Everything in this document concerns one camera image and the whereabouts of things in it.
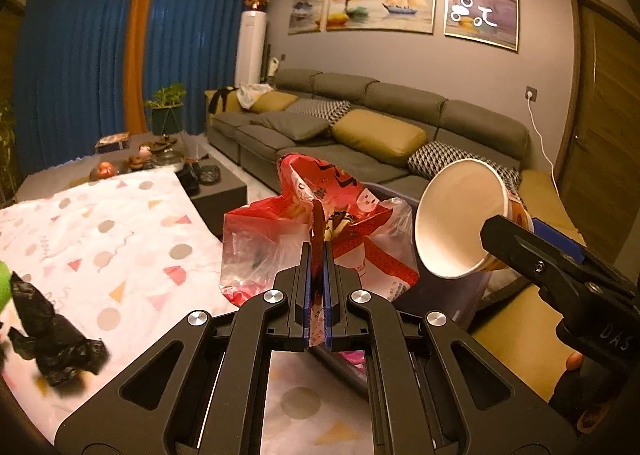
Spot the white apple paper cup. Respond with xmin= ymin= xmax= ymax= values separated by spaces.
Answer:
xmin=414 ymin=158 xmax=534 ymax=279

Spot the black plastic bag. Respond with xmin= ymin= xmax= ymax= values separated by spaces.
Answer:
xmin=8 ymin=272 xmax=110 ymax=387

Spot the red white plastic bag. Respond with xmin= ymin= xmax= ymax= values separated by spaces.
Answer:
xmin=219 ymin=152 xmax=421 ymax=309

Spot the pink plastic bag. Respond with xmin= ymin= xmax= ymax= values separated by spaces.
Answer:
xmin=340 ymin=350 xmax=367 ymax=374

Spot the green foam net sleeve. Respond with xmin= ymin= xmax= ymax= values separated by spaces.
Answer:
xmin=0 ymin=261 xmax=12 ymax=310

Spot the right hand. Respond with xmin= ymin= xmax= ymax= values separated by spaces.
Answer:
xmin=565 ymin=351 xmax=585 ymax=371

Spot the wooden door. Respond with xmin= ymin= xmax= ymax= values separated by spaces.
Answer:
xmin=555 ymin=0 xmax=639 ymax=263

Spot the patterned white tablecloth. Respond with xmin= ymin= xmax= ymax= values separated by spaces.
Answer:
xmin=1 ymin=171 xmax=373 ymax=454

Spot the yellow cushion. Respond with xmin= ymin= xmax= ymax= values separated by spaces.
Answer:
xmin=332 ymin=108 xmax=428 ymax=167

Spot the dark coffee table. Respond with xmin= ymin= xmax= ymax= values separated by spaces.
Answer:
xmin=14 ymin=130 xmax=249 ymax=241

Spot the grey sofa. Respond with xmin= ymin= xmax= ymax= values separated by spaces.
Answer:
xmin=204 ymin=68 xmax=582 ymax=241

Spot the right framed painting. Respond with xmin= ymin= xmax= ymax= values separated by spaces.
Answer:
xmin=444 ymin=0 xmax=520 ymax=52

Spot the green potted plant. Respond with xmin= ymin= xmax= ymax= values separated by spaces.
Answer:
xmin=144 ymin=82 xmax=186 ymax=136

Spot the white standing air conditioner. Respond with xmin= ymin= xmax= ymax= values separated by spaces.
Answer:
xmin=234 ymin=10 xmax=267 ymax=87

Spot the left landscape painting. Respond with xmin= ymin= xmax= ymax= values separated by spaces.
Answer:
xmin=288 ymin=0 xmax=326 ymax=35

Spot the blue curtain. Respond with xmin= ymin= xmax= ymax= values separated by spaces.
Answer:
xmin=13 ymin=0 xmax=245 ymax=175

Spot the orange curtain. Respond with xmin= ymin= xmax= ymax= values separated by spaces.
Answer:
xmin=122 ymin=0 xmax=152 ymax=136

